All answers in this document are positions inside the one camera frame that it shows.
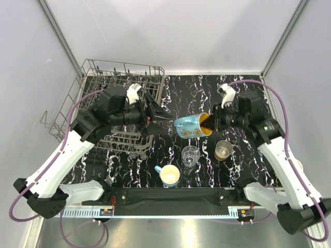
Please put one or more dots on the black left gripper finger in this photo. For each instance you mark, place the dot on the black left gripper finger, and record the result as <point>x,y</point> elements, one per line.
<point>151,129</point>
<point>155,111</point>

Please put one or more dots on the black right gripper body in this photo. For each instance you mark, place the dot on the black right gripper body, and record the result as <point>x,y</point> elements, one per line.
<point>226,118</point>

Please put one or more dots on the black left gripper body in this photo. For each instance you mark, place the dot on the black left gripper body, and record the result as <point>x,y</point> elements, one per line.
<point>137,115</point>

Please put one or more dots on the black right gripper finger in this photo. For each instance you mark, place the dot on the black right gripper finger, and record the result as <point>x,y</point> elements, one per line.
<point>207,119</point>
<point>207,126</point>

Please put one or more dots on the blue butterfly mug orange inside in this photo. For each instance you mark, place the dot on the blue butterfly mug orange inside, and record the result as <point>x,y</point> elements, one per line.
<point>190,126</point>

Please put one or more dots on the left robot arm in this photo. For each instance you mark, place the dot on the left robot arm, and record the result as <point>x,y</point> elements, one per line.
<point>43,190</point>

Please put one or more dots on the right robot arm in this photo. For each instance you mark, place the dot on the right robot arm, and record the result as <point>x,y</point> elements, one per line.
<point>302,206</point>

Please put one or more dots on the brown metal cup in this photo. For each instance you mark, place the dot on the brown metal cup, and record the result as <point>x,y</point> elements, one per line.
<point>223,150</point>

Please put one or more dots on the clear glass cup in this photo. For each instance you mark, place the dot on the clear glass cup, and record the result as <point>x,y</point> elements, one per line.
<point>190,156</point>

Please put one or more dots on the black marble pattern mat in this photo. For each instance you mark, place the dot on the black marble pattern mat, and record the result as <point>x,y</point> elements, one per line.
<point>181,96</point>

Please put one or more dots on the blue mug cream inside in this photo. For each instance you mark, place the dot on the blue mug cream inside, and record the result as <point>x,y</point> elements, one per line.
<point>169,175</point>

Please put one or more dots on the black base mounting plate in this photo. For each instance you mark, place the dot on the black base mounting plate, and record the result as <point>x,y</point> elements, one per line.
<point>173,201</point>

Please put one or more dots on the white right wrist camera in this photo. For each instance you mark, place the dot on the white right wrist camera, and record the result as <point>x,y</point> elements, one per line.
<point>227,93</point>

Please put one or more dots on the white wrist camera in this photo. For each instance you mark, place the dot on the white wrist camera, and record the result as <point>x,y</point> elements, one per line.
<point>132,93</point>
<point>227,93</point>

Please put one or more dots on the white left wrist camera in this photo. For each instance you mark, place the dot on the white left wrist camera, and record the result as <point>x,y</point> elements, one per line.
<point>132,93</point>

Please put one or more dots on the grey wire dish rack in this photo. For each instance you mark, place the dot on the grey wire dish rack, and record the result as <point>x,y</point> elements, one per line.
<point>97,75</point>

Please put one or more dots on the white slotted cable duct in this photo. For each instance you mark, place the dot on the white slotted cable duct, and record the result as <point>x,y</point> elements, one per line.
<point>88,212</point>

